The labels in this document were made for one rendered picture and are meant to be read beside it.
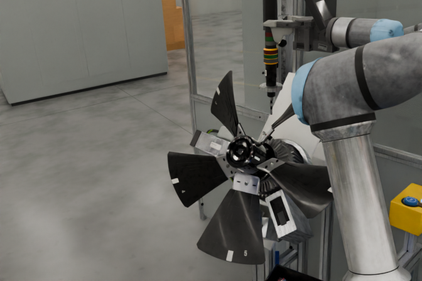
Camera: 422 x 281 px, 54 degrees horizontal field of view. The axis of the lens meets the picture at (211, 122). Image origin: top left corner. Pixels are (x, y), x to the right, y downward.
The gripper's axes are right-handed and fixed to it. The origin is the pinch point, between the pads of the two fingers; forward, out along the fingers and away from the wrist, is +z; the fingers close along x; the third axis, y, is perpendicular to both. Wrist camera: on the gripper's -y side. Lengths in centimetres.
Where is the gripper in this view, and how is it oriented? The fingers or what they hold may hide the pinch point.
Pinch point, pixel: (275, 19)
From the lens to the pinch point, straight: 123.2
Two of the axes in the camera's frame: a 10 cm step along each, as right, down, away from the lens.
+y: 0.7, 9.3, 3.7
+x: 7.3, -3.0, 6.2
